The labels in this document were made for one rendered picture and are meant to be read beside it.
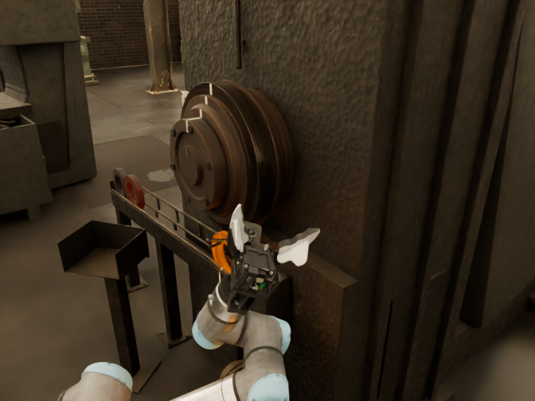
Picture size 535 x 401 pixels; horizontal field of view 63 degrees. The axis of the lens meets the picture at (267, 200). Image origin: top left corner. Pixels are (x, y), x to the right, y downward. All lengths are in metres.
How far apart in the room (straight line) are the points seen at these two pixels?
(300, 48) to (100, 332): 1.83
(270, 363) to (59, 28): 3.33
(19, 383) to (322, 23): 1.98
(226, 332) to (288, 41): 0.77
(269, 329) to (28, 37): 3.20
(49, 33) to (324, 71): 2.93
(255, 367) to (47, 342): 1.81
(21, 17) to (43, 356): 2.36
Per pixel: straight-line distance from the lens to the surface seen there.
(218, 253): 1.59
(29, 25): 3.78
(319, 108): 1.17
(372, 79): 1.04
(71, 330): 2.58
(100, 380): 1.09
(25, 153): 3.66
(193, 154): 1.28
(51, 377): 2.36
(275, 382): 0.83
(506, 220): 1.86
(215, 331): 0.90
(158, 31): 8.34
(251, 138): 1.17
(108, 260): 1.91
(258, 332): 0.91
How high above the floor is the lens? 1.57
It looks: 25 degrees down
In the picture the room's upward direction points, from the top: straight up
